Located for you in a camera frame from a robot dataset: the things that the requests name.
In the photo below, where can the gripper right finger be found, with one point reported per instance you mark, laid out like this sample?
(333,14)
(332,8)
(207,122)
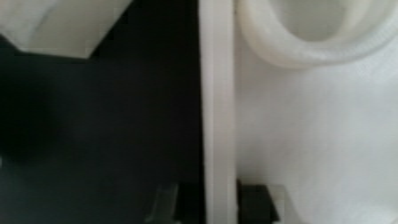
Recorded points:
(262,201)

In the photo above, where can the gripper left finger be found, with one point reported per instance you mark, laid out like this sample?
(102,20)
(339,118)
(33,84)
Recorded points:
(163,214)

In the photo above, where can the white square tabletop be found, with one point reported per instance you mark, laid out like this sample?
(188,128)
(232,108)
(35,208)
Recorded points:
(300,61)

